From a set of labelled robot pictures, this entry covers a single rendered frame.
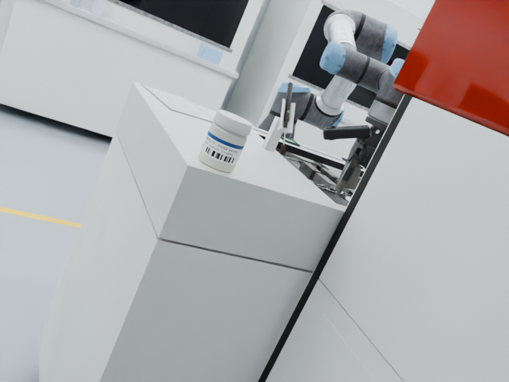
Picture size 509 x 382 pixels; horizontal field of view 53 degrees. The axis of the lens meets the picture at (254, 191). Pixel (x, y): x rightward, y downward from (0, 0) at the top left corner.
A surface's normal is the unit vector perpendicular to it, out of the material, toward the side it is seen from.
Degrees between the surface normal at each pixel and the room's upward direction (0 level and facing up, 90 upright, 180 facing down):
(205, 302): 90
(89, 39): 90
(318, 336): 90
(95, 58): 90
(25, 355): 0
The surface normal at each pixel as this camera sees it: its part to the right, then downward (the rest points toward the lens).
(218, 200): 0.35, 0.41
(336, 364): -0.85, -0.25
